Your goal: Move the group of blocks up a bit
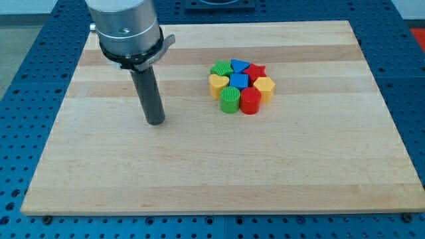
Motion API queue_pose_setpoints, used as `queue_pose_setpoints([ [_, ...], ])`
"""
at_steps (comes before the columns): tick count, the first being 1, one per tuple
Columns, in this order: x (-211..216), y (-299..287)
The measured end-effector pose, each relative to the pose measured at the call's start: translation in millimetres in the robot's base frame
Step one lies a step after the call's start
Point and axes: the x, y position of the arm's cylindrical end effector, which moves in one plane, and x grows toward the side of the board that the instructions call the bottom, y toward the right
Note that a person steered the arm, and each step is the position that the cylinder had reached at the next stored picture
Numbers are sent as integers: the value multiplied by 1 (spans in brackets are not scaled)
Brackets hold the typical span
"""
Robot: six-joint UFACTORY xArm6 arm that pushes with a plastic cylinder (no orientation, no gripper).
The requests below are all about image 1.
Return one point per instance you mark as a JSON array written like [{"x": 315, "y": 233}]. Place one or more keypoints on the black clamp ring mount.
[{"x": 143, "y": 61}]

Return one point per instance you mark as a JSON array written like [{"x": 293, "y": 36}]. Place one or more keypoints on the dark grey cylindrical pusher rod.
[{"x": 149, "y": 96}]

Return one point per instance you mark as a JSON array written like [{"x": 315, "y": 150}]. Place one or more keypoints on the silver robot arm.
[{"x": 131, "y": 39}]

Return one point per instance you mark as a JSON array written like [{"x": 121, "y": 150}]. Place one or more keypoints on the yellow heart block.
[{"x": 216, "y": 84}]

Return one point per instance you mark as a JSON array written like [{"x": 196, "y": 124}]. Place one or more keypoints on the green star block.
[{"x": 222, "y": 68}]

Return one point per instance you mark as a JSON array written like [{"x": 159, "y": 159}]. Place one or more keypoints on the green cylinder block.
[{"x": 229, "y": 99}]

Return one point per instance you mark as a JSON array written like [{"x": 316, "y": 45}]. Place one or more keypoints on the blue pentagon block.
[{"x": 239, "y": 66}]

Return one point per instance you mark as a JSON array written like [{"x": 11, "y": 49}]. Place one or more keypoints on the blue cube block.
[{"x": 239, "y": 81}]

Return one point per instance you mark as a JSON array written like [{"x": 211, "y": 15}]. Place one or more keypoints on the red cylinder block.
[{"x": 250, "y": 101}]

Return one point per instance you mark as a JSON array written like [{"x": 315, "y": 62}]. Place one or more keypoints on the red star block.
[{"x": 254, "y": 72}]

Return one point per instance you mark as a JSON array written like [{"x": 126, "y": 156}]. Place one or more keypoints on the blue perforated metal table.
[{"x": 31, "y": 103}]

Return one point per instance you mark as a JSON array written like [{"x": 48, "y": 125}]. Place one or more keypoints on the yellow hexagon block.
[{"x": 267, "y": 87}]

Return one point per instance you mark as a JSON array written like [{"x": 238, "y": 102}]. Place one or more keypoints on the light wooden board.
[{"x": 325, "y": 144}]

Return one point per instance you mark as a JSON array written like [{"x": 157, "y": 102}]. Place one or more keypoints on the dark square base plate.
[{"x": 203, "y": 5}]

